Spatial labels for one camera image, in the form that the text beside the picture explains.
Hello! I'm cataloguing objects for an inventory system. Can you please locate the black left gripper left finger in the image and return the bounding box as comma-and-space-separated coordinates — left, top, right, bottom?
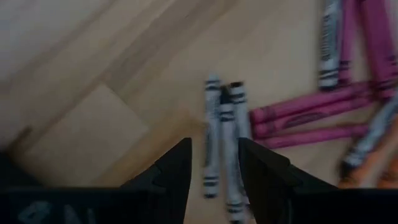
121, 138, 193, 224

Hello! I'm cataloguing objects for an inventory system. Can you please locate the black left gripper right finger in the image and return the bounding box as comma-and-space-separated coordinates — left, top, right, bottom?
238, 138, 338, 224

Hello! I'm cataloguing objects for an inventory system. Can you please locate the grey crayon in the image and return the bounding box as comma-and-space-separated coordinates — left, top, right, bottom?
229, 81, 252, 141
340, 96, 398, 175
203, 73, 222, 200
219, 86, 246, 224
317, 0, 342, 91

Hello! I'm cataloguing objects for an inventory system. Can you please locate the purple crayon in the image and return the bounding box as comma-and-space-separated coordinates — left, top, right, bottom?
249, 81, 374, 125
359, 0, 398, 100
252, 99, 376, 140
262, 123, 371, 150

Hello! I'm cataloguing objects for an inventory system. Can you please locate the orange crayon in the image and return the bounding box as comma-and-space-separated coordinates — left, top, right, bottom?
337, 146, 392, 190

